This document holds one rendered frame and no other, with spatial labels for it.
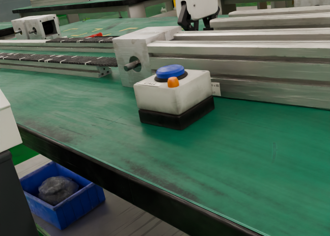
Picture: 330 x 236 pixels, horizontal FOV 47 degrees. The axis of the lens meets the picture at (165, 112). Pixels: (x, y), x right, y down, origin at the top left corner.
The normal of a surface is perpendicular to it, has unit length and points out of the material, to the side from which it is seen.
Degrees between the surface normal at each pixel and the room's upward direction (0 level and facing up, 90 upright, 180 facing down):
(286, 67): 90
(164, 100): 90
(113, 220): 0
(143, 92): 90
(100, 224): 0
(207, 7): 96
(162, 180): 0
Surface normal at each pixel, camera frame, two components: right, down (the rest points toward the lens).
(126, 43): -0.65, 0.38
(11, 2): 0.68, 0.16
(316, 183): -0.17, -0.92
